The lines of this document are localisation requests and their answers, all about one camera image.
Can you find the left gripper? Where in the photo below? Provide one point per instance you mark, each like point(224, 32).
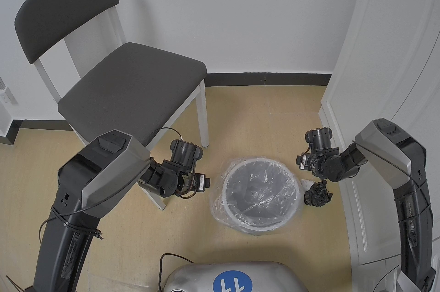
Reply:
point(201, 182)

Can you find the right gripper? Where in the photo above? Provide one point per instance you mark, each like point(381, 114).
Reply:
point(311, 163)

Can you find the clear plastic bag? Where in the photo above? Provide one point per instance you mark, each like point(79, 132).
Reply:
point(218, 208)

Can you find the black plastic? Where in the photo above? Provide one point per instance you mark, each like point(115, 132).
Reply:
point(318, 195)

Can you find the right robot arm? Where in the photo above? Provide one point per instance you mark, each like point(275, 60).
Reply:
point(388, 149)

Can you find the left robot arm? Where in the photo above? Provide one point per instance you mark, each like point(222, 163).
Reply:
point(103, 173)

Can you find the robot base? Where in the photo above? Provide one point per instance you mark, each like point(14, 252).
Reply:
point(237, 277)

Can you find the white trash bin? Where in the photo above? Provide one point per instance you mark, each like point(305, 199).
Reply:
point(257, 228)

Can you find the white paper scrap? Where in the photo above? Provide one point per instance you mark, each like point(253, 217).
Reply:
point(305, 183)

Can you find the white wardrobe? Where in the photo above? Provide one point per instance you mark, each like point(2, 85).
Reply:
point(378, 77)

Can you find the grey white chair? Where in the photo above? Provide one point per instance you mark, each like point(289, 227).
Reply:
point(137, 84)

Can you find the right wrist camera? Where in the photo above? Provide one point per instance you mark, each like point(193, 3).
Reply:
point(308, 136)

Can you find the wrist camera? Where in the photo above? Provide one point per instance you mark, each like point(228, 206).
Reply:
point(197, 153)
point(308, 136)

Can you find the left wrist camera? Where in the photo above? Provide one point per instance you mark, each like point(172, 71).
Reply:
point(197, 153)

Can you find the white wall socket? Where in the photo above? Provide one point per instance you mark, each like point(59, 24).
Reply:
point(7, 93)

